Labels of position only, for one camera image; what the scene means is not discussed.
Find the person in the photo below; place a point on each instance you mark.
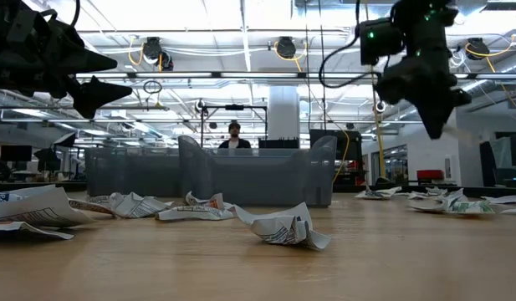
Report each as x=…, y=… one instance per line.
x=233, y=142

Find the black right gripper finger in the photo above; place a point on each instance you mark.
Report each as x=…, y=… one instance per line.
x=433, y=119
x=448, y=117

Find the white plastic bin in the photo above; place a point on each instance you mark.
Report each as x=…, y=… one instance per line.
x=257, y=152

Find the dark translucent plastic bin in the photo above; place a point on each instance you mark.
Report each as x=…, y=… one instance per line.
x=257, y=180
x=132, y=171

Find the black aluminium table frame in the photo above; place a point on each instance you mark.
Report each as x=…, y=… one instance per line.
x=65, y=186

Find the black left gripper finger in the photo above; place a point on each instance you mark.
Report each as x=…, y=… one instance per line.
x=96, y=94
x=82, y=58

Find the plain white packet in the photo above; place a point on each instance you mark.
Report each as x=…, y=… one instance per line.
x=422, y=195

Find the black upright panel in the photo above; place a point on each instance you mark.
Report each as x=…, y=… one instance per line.
x=487, y=163

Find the black wall screen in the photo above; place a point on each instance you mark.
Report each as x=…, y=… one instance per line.
x=510, y=146

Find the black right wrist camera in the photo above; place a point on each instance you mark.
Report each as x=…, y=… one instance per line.
x=381, y=42

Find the red box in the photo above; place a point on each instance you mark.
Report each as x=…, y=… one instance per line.
x=430, y=174

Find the low black box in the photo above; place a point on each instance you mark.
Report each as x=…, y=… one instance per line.
x=278, y=143

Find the black monitor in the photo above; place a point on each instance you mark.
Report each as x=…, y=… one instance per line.
x=16, y=153

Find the black camera rig frame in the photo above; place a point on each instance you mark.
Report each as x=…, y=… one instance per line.
x=234, y=107

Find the white square pillar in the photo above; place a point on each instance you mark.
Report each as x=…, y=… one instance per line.
x=283, y=113

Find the black cart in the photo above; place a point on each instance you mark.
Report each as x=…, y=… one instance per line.
x=356, y=142

